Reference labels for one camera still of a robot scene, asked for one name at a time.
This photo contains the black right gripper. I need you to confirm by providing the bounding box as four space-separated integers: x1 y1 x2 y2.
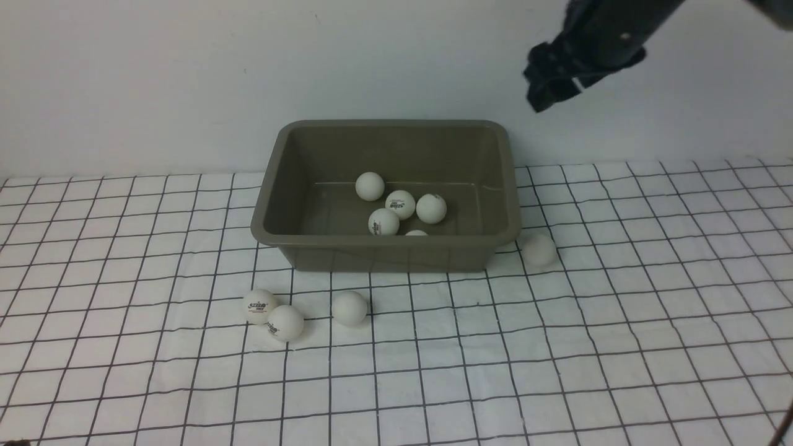
524 1 682 113

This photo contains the white ball with red logo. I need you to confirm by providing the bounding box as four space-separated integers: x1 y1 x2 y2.
242 289 280 325

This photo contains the white black-grid tablecloth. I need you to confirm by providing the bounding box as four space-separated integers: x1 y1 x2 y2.
1 159 792 445

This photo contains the olive plastic bin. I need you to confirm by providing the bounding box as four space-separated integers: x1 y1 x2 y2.
250 119 523 273

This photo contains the plain white ball left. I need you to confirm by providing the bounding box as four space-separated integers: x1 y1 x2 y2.
331 291 369 328

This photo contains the white ball with black logo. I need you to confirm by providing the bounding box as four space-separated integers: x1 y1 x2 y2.
265 305 305 343

